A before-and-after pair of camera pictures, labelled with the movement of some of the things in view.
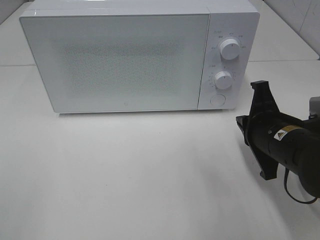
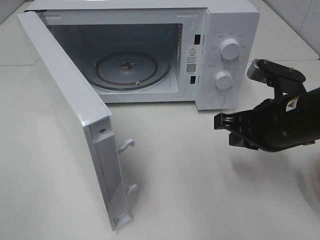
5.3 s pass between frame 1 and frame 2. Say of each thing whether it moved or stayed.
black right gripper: moved
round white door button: stayed
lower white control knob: stayed
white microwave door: moved
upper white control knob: stayed
